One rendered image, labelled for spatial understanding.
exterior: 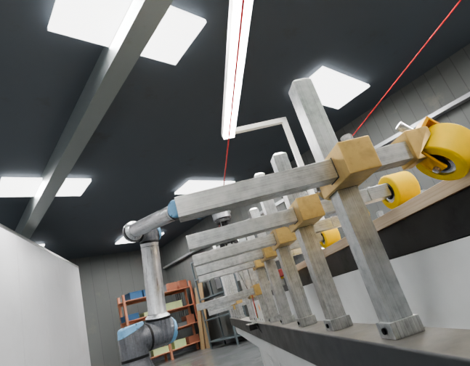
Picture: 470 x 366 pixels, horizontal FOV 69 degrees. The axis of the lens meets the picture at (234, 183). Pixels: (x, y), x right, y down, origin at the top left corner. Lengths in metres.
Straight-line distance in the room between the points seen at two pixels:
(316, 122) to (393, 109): 5.99
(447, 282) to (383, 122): 5.89
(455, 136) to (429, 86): 5.82
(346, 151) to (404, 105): 6.02
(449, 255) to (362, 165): 0.32
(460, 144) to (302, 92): 0.25
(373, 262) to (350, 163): 0.15
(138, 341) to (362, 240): 1.73
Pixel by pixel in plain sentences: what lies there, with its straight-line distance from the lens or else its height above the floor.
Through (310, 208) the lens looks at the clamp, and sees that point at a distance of 0.73.
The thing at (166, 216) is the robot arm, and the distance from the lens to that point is 1.78.
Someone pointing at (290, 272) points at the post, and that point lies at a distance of 1.02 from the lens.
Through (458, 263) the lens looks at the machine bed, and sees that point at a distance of 0.75.
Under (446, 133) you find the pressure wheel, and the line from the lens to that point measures 0.61.
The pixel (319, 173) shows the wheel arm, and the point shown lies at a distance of 0.52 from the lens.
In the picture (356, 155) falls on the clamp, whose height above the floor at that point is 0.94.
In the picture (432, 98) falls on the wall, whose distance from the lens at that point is 6.37.
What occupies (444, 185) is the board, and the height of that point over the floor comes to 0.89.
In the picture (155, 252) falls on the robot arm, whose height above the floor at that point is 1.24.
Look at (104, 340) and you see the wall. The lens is 11.09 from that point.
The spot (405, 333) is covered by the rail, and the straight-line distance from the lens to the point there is 0.55.
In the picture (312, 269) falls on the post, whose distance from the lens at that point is 0.78.
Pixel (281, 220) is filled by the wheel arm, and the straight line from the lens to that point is 0.74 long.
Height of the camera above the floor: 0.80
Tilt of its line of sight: 19 degrees up
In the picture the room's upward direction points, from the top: 17 degrees counter-clockwise
